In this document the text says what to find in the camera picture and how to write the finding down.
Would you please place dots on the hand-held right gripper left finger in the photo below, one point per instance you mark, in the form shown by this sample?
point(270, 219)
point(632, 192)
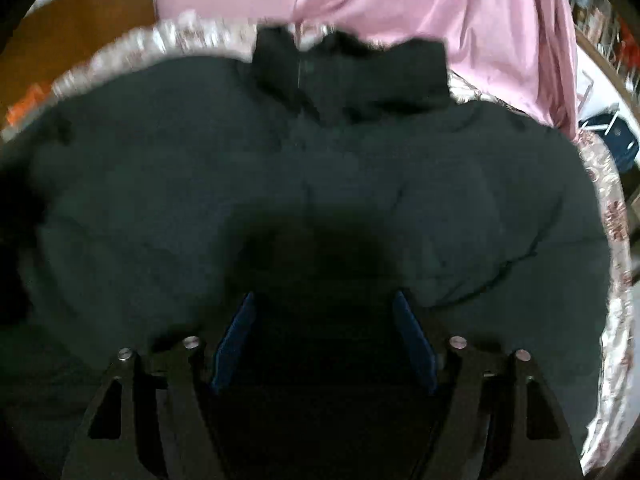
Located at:
point(235, 340)

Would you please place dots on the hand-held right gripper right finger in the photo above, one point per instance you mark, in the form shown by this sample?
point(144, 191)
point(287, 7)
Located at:
point(415, 340)

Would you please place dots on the black trousers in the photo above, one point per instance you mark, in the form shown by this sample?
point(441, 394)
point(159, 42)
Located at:
point(200, 185)

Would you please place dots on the floral satin bedspread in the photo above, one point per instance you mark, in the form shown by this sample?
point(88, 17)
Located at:
point(612, 220)

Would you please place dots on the dark blue backpack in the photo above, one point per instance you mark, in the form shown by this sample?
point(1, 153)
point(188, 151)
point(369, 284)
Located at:
point(622, 140)

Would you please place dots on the orange item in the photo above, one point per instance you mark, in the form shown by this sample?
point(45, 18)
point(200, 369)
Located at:
point(30, 102)

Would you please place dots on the pink satin curtain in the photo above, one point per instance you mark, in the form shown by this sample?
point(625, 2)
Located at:
point(450, 10)

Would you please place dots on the wooden headboard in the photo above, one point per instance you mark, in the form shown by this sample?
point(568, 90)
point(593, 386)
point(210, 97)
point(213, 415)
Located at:
point(75, 40)

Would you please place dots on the barred window with wooden frame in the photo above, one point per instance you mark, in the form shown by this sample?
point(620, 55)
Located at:
point(600, 20)

